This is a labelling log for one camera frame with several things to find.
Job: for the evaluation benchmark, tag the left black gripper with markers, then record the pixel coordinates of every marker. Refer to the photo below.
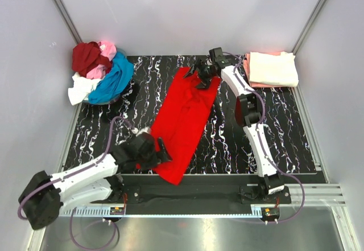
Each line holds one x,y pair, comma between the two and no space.
156,152

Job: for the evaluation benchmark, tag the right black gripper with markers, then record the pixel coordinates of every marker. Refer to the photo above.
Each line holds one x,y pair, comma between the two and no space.
201,72

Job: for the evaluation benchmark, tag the bright red t shirt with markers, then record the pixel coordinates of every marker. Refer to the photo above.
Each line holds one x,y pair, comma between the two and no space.
180,122

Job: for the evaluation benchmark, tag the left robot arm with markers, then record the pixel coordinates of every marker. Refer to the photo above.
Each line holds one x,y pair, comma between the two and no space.
42,198

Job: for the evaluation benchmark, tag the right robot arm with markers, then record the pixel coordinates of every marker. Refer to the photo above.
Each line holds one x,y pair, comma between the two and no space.
249,114

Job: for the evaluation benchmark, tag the folded salmon t shirt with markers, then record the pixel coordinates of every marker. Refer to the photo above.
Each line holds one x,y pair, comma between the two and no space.
246,67

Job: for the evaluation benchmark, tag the blue t shirt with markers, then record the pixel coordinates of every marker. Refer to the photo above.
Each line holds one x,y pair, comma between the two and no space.
114,82

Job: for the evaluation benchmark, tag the folded white t shirt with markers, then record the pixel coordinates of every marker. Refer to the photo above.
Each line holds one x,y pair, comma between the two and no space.
272,70

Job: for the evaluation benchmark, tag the pink t shirt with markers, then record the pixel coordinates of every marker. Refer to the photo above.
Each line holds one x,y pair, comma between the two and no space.
108,50

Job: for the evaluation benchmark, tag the dark red t shirt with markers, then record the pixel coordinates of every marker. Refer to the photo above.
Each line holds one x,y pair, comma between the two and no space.
87,56

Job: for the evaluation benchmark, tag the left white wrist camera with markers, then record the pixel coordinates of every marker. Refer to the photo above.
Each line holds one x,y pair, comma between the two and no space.
137,131

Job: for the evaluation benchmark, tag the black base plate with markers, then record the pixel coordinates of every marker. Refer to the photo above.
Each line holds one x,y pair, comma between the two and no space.
196,195

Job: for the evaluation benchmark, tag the right aluminium corner post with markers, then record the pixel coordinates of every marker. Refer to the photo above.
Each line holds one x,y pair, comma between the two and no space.
318,8

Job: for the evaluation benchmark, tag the aluminium corner post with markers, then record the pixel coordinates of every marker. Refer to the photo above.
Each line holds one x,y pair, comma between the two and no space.
318,8
68,20

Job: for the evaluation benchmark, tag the left aluminium corner post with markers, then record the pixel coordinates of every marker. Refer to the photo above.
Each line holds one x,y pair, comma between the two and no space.
68,20

